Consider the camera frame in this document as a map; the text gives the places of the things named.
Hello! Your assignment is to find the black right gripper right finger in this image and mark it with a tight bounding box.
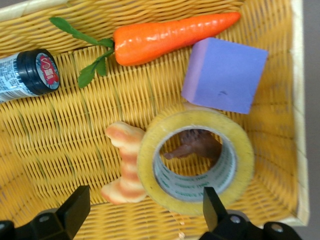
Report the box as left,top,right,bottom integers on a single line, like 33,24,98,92
202,186,303,240

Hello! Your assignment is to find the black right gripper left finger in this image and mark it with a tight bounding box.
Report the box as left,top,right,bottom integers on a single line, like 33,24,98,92
0,184,91,240

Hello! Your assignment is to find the yellow packing tape roll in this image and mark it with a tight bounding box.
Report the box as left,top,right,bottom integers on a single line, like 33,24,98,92
136,109,255,216

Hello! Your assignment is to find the brown rubber toy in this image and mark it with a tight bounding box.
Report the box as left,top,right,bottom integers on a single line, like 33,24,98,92
163,128,223,167

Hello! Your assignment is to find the yellow wicker basket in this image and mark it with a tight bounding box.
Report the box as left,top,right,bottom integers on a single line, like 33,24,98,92
0,0,311,240

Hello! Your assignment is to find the orange striped shrimp toy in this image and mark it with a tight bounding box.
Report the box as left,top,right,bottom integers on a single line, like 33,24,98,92
100,121,147,206

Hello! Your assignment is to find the purple foam block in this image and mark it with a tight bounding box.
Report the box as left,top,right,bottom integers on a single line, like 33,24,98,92
180,37,269,115

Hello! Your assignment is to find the black capped small bottle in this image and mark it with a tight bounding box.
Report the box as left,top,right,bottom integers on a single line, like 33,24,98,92
0,48,61,104

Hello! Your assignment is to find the orange toy carrot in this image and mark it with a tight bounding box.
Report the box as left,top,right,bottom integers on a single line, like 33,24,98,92
49,11,242,89

